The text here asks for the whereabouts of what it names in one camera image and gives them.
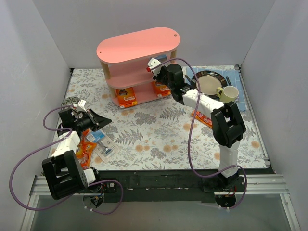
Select large orange Gillette Fusion5 box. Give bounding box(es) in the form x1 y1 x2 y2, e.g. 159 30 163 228
152 81 171 98

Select blue card razor pack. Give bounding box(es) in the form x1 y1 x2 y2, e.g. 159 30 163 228
85 129 120 163

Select small orange Gillette Fusion box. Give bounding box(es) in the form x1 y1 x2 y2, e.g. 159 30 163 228
116 87 138 108

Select orange Bic razor bag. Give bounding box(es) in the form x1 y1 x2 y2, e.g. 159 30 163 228
76 129 97 170
195 111 212 129

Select clear blister razor pack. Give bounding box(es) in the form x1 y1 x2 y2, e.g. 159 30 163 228
155 54 167 63

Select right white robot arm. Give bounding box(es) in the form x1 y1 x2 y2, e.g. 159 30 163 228
147 61 246 192

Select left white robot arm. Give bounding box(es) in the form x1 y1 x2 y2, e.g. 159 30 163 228
42 107 112 200

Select pink three-tier shelf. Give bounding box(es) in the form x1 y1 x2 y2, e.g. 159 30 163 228
97 27 180 107

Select dark rimmed cream plate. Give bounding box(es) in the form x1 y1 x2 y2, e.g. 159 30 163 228
191 70 228 100

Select floral tablecloth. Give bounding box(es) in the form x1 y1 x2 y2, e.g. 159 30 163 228
45 64 270 171

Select pale yellow mug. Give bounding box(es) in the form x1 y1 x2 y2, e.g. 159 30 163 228
216 86 239 103

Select blue checked placemat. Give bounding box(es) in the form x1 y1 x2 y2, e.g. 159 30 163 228
185 66 247 111

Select silver fork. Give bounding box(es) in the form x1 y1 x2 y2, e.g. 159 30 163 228
235 97 241 104

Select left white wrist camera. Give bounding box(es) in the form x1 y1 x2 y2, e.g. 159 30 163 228
73 100 87 112

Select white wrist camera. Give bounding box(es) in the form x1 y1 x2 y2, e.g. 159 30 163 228
146 58 161 76
73 100 87 112

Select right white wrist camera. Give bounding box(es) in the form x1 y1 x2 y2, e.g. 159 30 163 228
146 58 161 76

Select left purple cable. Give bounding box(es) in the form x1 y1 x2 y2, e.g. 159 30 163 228
9 103 124 215

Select purple cable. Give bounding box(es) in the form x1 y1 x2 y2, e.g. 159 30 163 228
158 58 248 210
9 103 124 215

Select black handled knife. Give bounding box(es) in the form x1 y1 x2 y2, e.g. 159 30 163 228
226 76 232 86

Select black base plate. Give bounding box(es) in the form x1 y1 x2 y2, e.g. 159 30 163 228
40 169 275 204

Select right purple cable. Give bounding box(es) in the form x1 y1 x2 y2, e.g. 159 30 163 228
158 58 248 210

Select aluminium frame rail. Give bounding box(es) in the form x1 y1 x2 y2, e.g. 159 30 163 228
22 174 300 231

